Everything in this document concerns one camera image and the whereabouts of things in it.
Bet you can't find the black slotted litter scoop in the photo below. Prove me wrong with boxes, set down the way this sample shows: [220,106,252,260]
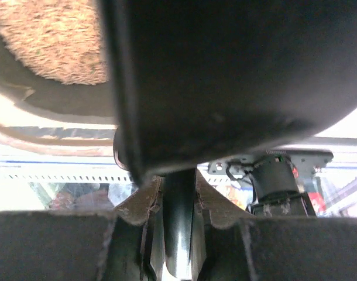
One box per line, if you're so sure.
[98,1,357,187]

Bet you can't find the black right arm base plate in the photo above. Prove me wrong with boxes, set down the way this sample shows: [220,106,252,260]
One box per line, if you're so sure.
[207,149,334,179]

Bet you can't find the grey slotted cable duct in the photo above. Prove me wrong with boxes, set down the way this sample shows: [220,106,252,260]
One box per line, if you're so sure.
[0,173,132,183]

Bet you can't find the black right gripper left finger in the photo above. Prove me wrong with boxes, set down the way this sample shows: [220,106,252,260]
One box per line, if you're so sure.
[0,178,163,280]

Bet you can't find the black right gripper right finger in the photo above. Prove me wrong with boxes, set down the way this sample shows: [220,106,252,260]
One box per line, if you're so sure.
[192,174,357,280]

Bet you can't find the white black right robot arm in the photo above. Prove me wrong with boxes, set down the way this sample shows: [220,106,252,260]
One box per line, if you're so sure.
[0,157,357,280]

